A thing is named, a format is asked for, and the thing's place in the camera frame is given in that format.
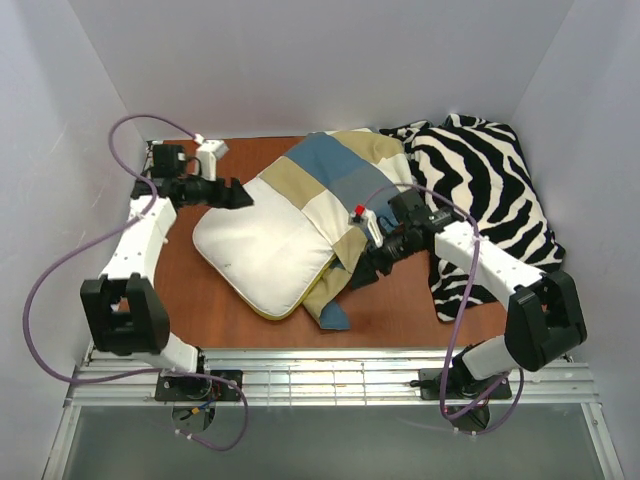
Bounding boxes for beige blue patchwork pillowcase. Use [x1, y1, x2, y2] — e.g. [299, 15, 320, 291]
[257, 129, 412, 331]

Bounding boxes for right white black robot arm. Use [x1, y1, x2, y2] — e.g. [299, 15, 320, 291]
[349, 190, 587, 393]

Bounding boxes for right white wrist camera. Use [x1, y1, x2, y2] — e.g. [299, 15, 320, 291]
[349, 204, 384, 248]

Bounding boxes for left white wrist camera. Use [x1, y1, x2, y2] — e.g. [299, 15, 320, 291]
[194, 134, 229, 181]

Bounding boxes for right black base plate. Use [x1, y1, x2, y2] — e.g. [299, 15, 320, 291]
[410, 368, 512, 400]

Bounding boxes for aluminium rail frame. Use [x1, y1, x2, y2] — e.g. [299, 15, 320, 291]
[45, 340, 624, 479]

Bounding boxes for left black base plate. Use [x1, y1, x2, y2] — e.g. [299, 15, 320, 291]
[154, 374, 240, 402]

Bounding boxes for white pillow yellow edge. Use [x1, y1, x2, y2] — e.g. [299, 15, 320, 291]
[192, 177, 334, 321]

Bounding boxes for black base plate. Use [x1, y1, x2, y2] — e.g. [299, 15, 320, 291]
[410, 368, 512, 400]
[154, 374, 240, 402]

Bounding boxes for zebra print blanket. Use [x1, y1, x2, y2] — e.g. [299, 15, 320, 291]
[379, 113, 567, 325]

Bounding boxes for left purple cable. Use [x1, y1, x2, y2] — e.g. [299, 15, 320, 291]
[22, 113, 249, 451]

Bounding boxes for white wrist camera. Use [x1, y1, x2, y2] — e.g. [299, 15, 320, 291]
[349, 204, 384, 248]
[194, 134, 229, 181]

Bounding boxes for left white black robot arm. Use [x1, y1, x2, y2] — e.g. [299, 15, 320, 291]
[80, 140, 254, 373]

